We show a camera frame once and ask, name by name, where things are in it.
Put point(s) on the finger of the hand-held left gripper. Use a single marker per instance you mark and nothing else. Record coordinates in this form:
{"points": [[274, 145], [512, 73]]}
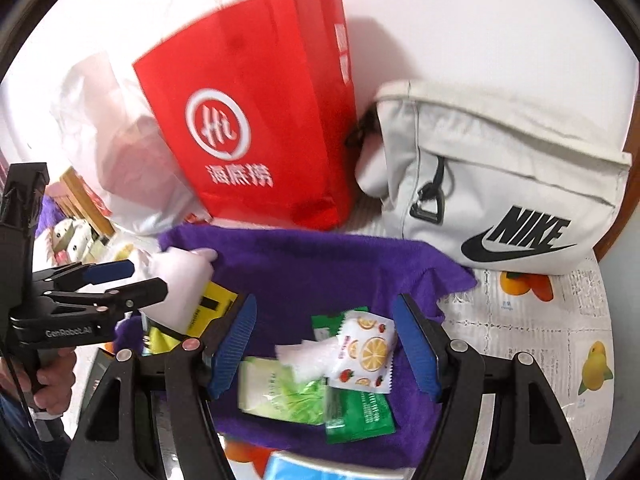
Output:
{"points": [[107, 271], [135, 292]]}

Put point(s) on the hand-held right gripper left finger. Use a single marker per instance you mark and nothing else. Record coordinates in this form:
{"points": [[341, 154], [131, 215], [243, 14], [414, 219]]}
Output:
{"points": [[232, 347]]}

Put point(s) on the person's left forearm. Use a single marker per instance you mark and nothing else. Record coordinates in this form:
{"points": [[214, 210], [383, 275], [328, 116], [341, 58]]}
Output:
{"points": [[30, 445]]}

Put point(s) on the purple towel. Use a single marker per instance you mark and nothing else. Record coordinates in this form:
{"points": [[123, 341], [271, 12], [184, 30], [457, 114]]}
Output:
{"points": [[320, 275]]}

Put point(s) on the wooden chair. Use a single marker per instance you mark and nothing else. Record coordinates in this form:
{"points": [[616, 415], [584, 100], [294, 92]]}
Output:
{"points": [[82, 195]]}

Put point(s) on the red paper bag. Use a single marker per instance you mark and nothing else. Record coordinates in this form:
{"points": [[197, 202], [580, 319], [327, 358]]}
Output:
{"points": [[250, 130]]}

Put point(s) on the light green packet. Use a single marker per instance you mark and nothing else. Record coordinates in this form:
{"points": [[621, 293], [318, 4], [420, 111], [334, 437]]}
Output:
{"points": [[265, 385]]}

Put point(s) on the yellow packet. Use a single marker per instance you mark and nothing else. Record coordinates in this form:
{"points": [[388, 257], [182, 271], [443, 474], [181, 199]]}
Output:
{"points": [[215, 305]]}

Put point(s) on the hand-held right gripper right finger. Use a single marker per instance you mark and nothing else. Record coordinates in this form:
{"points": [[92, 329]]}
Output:
{"points": [[415, 350]]}

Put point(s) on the white plastic bag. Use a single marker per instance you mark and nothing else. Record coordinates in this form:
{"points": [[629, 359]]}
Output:
{"points": [[125, 160]]}

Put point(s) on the clear plastic packet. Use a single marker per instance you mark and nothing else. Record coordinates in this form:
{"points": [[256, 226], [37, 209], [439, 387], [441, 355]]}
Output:
{"points": [[310, 360]]}

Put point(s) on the white and mint packet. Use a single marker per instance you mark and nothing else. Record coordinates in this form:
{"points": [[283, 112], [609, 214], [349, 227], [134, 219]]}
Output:
{"points": [[177, 280]]}

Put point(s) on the blue packet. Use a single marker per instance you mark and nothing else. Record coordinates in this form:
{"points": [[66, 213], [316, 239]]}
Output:
{"points": [[325, 470]]}

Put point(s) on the red snack packet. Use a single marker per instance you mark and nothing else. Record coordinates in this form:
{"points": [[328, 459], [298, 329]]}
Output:
{"points": [[97, 200]]}

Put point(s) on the green and white packet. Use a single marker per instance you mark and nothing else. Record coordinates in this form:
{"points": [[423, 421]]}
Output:
{"points": [[327, 325]]}

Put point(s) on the plush toys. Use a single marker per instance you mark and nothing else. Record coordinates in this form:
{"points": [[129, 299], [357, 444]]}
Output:
{"points": [[70, 240]]}

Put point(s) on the white canvas bag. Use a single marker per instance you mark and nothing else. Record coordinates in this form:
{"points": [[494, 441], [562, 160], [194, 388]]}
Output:
{"points": [[490, 175]]}

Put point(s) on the fruit print white packet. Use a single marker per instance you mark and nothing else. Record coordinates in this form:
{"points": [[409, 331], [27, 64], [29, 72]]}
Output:
{"points": [[365, 355]]}

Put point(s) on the person's left hand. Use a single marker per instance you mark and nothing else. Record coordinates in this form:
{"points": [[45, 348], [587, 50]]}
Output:
{"points": [[57, 380]]}

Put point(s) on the dark rectangular pouch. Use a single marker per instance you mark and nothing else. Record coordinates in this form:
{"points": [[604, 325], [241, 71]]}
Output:
{"points": [[101, 367]]}

